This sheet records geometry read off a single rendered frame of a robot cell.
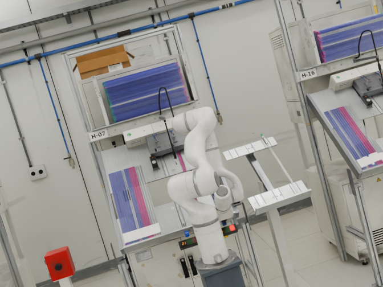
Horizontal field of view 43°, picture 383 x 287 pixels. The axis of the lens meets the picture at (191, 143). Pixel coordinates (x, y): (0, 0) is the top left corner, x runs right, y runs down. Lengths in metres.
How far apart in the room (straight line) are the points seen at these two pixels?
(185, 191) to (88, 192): 2.69
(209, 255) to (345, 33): 1.92
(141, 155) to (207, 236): 1.09
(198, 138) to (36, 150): 2.69
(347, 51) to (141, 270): 1.98
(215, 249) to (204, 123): 0.58
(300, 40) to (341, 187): 1.06
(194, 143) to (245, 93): 2.61
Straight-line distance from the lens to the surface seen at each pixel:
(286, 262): 3.09
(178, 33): 3.24
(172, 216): 2.82
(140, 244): 2.77
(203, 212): 2.11
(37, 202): 4.78
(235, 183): 2.51
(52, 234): 4.83
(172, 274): 3.17
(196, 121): 2.32
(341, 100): 3.40
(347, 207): 3.38
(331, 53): 3.43
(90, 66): 3.47
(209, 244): 2.14
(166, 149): 3.01
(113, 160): 3.10
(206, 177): 2.06
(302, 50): 3.56
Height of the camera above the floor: 1.47
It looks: 6 degrees down
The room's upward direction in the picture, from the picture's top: 16 degrees counter-clockwise
